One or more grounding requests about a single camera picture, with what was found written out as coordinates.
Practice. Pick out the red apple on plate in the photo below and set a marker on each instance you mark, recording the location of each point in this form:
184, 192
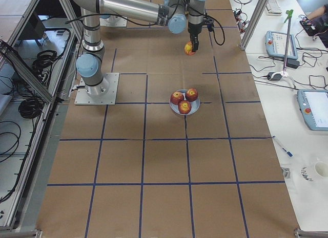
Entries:
184, 107
176, 97
191, 94

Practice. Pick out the far blue teach pendant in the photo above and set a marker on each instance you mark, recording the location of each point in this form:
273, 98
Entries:
275, 44

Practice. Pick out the blue teach pendant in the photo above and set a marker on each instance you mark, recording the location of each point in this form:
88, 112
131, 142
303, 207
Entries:
275, 44
313, 107

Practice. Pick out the white blue pen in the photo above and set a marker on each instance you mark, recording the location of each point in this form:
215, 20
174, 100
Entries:
282, 146

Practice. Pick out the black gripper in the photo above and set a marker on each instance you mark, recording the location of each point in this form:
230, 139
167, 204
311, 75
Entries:
193, 32

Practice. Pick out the red yellow apple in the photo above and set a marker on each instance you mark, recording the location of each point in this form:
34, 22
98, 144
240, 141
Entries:
188, 49

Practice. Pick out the white tape roll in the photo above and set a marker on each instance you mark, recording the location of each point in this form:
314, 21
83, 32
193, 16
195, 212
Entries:
315, 171

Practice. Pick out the grey round plate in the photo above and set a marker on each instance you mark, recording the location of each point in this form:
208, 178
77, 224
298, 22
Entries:
195, 104

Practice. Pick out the aluminium frame post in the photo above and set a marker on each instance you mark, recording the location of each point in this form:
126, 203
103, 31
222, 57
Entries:
257, 13

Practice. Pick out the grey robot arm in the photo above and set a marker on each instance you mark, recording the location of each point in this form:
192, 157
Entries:
177, 15

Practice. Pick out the near blue teach pendant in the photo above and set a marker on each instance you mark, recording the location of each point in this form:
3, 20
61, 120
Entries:
313, 107

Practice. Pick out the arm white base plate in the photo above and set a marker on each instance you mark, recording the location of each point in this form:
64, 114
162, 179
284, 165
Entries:
112, 21
103, 94

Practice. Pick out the reacher grabber stick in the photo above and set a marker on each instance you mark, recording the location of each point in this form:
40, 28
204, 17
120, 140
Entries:
283, 73

